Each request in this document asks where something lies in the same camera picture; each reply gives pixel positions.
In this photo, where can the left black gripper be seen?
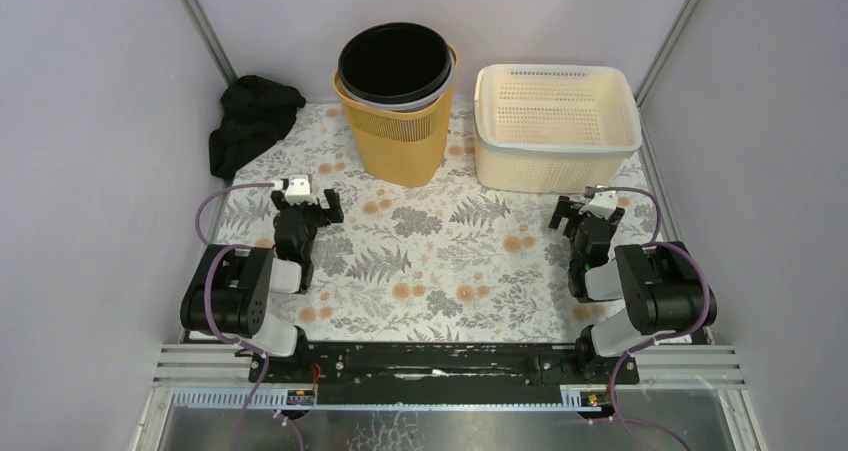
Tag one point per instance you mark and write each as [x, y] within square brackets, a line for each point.
[304, 211]

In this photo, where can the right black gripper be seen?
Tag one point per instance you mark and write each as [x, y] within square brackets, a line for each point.
[561, 210]

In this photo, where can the white perforated basket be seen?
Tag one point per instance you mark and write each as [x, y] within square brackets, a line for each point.
[556, 110]

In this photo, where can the cream large container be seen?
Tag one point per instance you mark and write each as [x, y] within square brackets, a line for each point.
[499, 169]

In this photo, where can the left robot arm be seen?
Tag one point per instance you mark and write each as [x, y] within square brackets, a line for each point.
[228, 295]

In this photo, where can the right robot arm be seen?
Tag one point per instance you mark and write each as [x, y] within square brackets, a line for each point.
[660, 285]

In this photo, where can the black crumpled cloth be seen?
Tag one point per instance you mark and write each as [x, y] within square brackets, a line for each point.
[257, 113]

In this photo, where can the yellow plastic waste basket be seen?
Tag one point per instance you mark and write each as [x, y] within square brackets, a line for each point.
[403, 148]

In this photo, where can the grey bucket under black one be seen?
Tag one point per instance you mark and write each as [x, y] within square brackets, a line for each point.
[413, 105]

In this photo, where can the floral patterned table mat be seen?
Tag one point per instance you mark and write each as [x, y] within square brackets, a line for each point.
[449, 261]

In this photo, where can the black round bucket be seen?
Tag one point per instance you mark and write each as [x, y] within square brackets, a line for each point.
[395, 63]

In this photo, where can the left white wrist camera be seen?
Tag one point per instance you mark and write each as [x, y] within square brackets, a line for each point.
[296, 189]

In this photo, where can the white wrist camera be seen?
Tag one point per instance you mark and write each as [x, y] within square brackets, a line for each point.
[296, 189]
[600, 202]

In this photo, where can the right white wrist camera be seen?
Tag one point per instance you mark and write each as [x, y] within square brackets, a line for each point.
[600, 202]

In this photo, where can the aluminium frame rail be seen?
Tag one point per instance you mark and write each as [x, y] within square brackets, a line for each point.
[689, 396]

